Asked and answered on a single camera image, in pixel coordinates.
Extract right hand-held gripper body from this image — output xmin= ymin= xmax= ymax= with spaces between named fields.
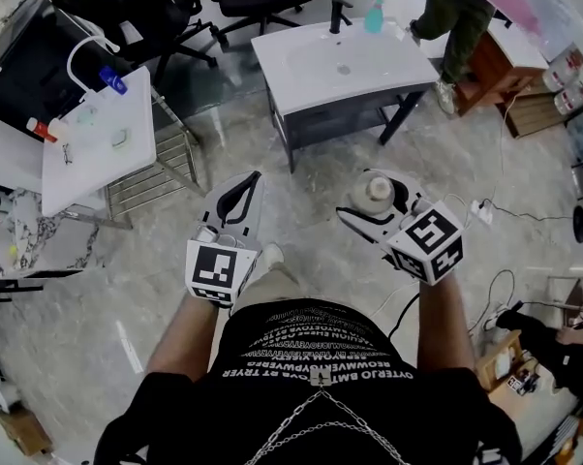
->
xmin=384 ymin=193 xmax=466 ymax=287

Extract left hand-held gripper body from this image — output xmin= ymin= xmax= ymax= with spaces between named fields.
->
xmin=183 ymin=224 xmax=264 ymax=309

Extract beige round cap object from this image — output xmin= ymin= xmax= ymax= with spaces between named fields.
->
xmin=351 ymin=169 xmax=398 ymax=215

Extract person's left forearm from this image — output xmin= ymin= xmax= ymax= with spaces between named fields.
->
xmin=144 ymin=290 xmax=221 ymax=383

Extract person's right forearm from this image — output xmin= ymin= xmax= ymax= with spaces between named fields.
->
xmin=415 ymin=270 xmax=477 ymax=373

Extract white sink vanity table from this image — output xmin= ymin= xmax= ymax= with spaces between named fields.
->
xmin=250 ymin=15 xmax=441 ymax=117

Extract teal spray bottle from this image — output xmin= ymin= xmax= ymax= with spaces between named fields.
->
xmin=363 ymin=0 xmax=386 ymax=36

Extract person's white left shoe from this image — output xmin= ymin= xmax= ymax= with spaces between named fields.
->
xmin=261 ymin=242 xmax=286 ymax=269

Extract white power strip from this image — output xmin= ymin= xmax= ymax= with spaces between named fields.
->
xmin=470 ymin=200 xmax=495 ymax=227

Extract person's beige trousers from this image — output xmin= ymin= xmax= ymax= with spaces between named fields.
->
xmin=231 ymin=261 xmax=322 ymax=310

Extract steel rack stand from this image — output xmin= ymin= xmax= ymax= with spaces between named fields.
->
xmin=104 ymin=88 xmax=209 ymax=221

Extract white washbasin slab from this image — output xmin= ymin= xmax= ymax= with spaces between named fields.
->
xmin=40 ymin=65 xmax=158 ymax=218

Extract small open wooden box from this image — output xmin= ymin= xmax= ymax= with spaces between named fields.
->
xmin=475 ymin=328 xmax=524 ymax=392

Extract brown wooden cabinet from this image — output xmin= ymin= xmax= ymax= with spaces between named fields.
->
xmin=452 ymin=15 xmax=550 ymax=119

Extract wooden crate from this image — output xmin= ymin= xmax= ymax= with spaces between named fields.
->
xmin=501 ymin=91 xmax=572 ymax=140

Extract marble patterned slab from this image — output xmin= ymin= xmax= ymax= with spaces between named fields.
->
xmin=0 ymin=188 xmax=103 ymax=281

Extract black printed t-shirt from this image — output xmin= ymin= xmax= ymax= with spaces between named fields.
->
xmin=92 ymin=297 xmax=524 ymax=465

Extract row of clear water jugs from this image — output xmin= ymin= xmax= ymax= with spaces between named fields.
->
xmin=541 ymin=47 xmax=583 ymax=116

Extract black faucet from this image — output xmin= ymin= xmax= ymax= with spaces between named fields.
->
xmin=328 ymin=0 xmax=355 ymax=36

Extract white curved faucet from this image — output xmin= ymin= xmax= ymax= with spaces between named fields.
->
xmin=66 ymin=35 xmax=122 ymax=97

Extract clear pink plastic sheet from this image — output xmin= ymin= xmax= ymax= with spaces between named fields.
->
xmin=440 ymin=0 xmax=583 ymax=63

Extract black cabinet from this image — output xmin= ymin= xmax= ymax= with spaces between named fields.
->
xmin=0 ymin=0 xmax=138 ymax=143

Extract brown cardboard box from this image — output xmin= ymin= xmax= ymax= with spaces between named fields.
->
xmin=0 ymin=403 xmax=56 ymax=458

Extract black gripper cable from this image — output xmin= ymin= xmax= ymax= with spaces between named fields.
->
xmin=386 ymin=292 xmax=421 ymax=342

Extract long white cable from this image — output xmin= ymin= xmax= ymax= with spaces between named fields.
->
xmin=465 ymin=88 xmax=521 ymax=212

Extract thin black floor cable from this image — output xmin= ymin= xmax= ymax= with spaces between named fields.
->
xmin=483 ymin=198 xmax=574 ymax=223

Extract silver chain necklace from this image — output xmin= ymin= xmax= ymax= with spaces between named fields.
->
xmin=242 ymin=368 xmax=414 ymax=465

